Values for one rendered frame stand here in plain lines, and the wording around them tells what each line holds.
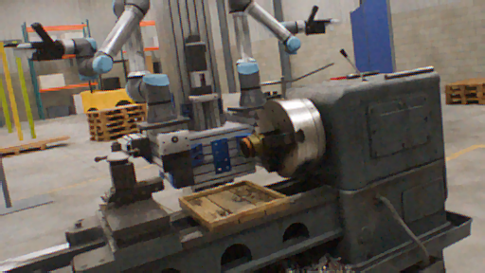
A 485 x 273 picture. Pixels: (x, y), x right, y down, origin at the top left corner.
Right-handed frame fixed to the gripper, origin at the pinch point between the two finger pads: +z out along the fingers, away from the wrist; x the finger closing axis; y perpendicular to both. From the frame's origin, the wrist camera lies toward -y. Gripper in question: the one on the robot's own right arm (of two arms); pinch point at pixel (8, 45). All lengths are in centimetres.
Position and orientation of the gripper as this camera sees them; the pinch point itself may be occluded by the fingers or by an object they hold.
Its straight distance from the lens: 204.0
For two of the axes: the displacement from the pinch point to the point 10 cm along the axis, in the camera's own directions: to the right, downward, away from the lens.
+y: 0.2, 9.8, 2.2
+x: -7.9, -1.2, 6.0
